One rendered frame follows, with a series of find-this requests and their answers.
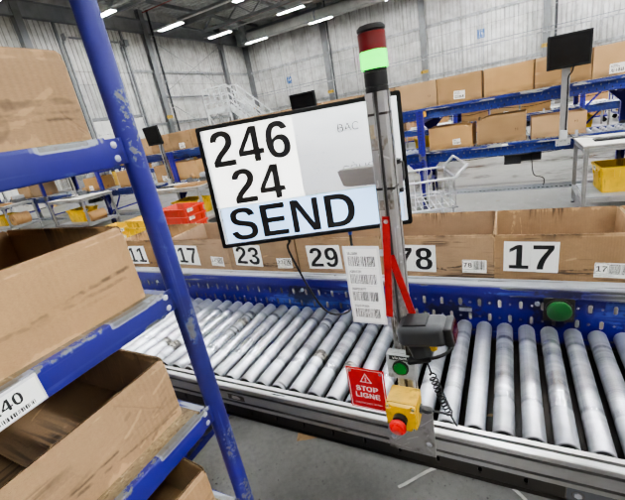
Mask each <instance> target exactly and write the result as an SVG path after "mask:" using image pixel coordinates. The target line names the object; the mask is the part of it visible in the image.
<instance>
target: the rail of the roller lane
mask: <svg viewBox="0 0 625 500"><path fill-rule="evenodd" d="M165 366H166V369H167V371H168V374H169V377H170V380H171V382H172V385H173V388H174V390H175V391H179V392H183V393H187V394H192V395H196V396H200V397H202V396H201V393H200V390H199V387H198V384H197V381H196V378H195V375H194V372H193V371H191V370H187V369H183V368H178V367H173V366H168V365H165ZM215 378H216V381H217V384H218V387H219V390H220V394H221V397H222V400H223V403H227V404H231V405H235V406H239V407H243V408H247V409H251V410H255V411H259V412H263V413H267V414H272V415H276V416H280V417H284V418H288V419H292V420H296V421H300V422H304V423H308V424H312V425H316V426H320V427H324V428H328V429H332V430H336V431H340V432H344V433H349V434H353V435H357V436H361V437H365V438H372V439H376V440H380V441H383V442H387V443H390V439H389V432H388V425H387V417H386V413H385V412H380V411H375V410H370V409H365V408H361V407H356V406H352V404H351V403H346V402H341V401H336V400H331V399H327V398H322V397H318V396H313V395H308V394H303V393H298V392H293V391H289V390H284V389H279V388H274V387H269V386H264V385H259V384H255V383H250V382H245V381H240V380H235V379H230V378H225V377H221V376H216V375H215ZM434 425H435V437H436V449H437V455H440V456H444V457H448V458H452V459H456V460H460V461H464V462H468V463H472V464H476V465H480V466H484V467H488V468H492V469H496V470H500V471H505V472H509V473H513V474H517V475H521V476H525V477H529V478H533V479H537V480H541V481H545V482H549V483H553V484H556V485H560V486H564V487H568V488H572V489H576V490H580V491H585V492H589V493H593V494H597V495H601V496H605V497H609V498H613V499H617V500H625V459H620V458H615V457H611V456H606V455H601V454H596V453H591V452H586V451H581V450H577V449H572V448H567V447H562V446H557V445H552V444H548V443H543V442H538V441H533V440H528V439H523V438H518V437H510V436H505V435H500V434H495V433H491V432H486V431H482V430H477V429H472V428H467V427H462V426H458V427H457V426H456V425H452V424H448V423H443V422H438V421H434Z"/></svg>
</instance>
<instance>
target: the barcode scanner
mask: <svg viewBox="0 0 625 500"><path fill-rule="evenodd" d="M397 335H398V339H399V342H400V343H401V344H402V345H403V346H408V347H409V350H410V352H411V354H412V356H409V358H408V364H409V365H414V364H422V363H430V362H432V356H434V352H435V351H437V350H438V347H442V346H447V347H455V344H456V340H457V335H458V327H457V323H456V319H455V317H454V315H447V316H445V315H444V314H430V313H429V312H425V313H407V315H405V316H403V317H402V318H401V320H400V323H399V325H398V327H397Z"/></svg>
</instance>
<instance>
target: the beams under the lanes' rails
mask: <svg viewBox="0 0 625 500"><path fill-rule="evenodd" d="M474 342H475V336H470V343H469V348H474ZM536 344H537V354H538V356H543V349H542V344H541V343H537V342H536ZM585 349H586V352H587V355H588V359H589V362H595V361H594V357H593V354H592V351H591V348H586V347H585ZM491 350H493V351H496V338H491ZM513 350H514V353H519V341H517V340H513ZM561 351H562V358H563V359H568V357H567V352H566V348H565V346H564V345H561ZM612 351H613V353H614V356H615V359H616V361H617V364H618V365H623V363H622V361H621V358H620V356H619V354H618V351H616V350H612ZM174 391H175V390H174ZM175 393H176V396H177V398H179V399H183V400H187V401H191V402H195V403H198V404H202V405H204V401H203V399H202V397H200V396H196V395H192V394H187V393H183V392H179V391H175ZM224 406H225V409H226V411H228V412H232V413H236V414H240V415H244V416H248V417H251V418H255V419H259V420H263V421H267V422H271V423H275V424H278V425H282V426H286V427H290V428H294V429H298V430H302V431H306V432H309V433H313V434H317V435H321V436H325V437H329V438H335V439H339V440H343V441H347V442H351V443H355V444H359V445H362V446H366V447H370V448H374V449H378V450H382V451H386V452H389V453H393V454H397V455H401V456H404V457H408V458H412V459H415V460H419V461H423V462H427V463H431V464H435V465H439V466H443V467H446V468H450V469H454V470H458V471H462V472H466V473H470V474H473V475H477V476H481V477H485V478H489V479H493V480H497V481H500V482H504V483H508V484H512V485H516V486H520V487H524V488H527V489H531V490H535V491H539V492H543V493H547V494H551V495H554V496H558V497H561V498H565V499H567V500H617V499H613V498H609V497H605V496H601V495H597V494H593V493H589V492H585V491H580V490H576V489H572V488H568V487H564V486H560V485H556V484H553V483H549V482H545V481H541V480H537V479H533V478H529V477H525V476H521V475H517V474H513V473H509V472H505V471H500V470H496V469H492V468H488V467H484V466H480V465H476V464H472V463H468V462H464V461H460V460H456V459H452V458H448V457H444V456H440V455H437V457H432V456H428V455H424V454H420V453H416V452H412V451H409V450H405V449H401V448H397V447H393V446H390V444H389V443H387V442H383V441H380V440H376V439H372V438H368V437H361V436H357V435H353V434H349V433H344V432H340V431H336V430H332V429H328V428H324V427H320V426H316V425H312V424H308V423H304V422H300V421H296V420H292V419H288V418H284V417H280V416H276V415H272V414H267V413H263V412H259V411H255V410H251V409H247V408H243V407H239V406H235V405H231V404H227V403H224Z"/></svg>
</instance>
